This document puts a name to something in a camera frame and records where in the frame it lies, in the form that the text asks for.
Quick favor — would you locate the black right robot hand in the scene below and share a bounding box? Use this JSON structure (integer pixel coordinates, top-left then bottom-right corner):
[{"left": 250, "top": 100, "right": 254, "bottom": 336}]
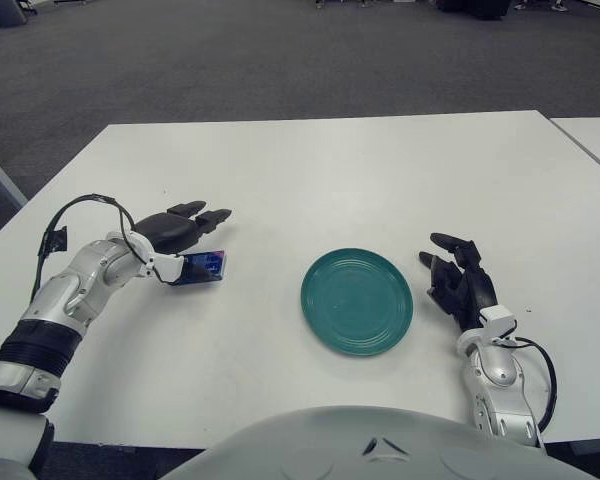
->
[{"left": 418, "top": 231, "right": 499, "bottom": 334}]

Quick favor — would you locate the white neighbouring table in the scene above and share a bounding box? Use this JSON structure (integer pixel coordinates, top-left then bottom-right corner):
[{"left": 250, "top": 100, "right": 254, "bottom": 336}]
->
[{"left": 549, "top": 115, "right": 600, "bottom": 182}]

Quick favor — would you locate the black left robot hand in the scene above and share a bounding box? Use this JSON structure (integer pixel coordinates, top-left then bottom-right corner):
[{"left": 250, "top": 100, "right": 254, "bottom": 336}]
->
[{"left": 129, "top": 200, "right": 233, "bottom": 256}]

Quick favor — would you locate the blue gum box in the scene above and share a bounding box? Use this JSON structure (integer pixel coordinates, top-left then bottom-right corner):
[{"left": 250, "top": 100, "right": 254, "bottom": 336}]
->
[{"left": 172, "top": 249, "right": 227, "bottom": 287}]

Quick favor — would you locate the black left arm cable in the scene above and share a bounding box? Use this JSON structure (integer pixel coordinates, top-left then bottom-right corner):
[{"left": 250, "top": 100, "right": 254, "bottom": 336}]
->
[{"left": 32, "top": 193, "right": 157, "bottom": 302}]

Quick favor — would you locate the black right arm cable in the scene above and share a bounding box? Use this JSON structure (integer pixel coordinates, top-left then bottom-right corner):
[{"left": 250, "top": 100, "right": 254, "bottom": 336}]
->
[{"left": 499, "top": 335, "right": 558, "bottom": 434}]

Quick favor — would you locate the teal round plate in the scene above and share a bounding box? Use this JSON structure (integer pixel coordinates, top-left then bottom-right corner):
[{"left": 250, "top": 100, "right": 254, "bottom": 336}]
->
[{"left": 299, "top": 245, "right": 414, "bottom": 358}]

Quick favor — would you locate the black bulky background object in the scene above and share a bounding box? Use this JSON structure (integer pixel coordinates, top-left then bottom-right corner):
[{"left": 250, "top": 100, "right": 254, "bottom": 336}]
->
[{"left": 437, "top": 0, "right": 512, "bottom": 20}]

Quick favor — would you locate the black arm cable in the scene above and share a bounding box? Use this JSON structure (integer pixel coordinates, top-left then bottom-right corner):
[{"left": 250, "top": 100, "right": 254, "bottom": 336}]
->
[
  {"left": 32, "top": 193, "right": 157, "bottom": 302},
  {"left": 499, "top": 335, "right": 558, "bottom": 434}
]

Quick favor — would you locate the silver robot torso dome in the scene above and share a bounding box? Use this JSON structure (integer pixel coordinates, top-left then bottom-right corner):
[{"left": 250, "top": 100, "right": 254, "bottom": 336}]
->
[{"left": 162, "top": 404, "right": 597, "bottom": 480}]

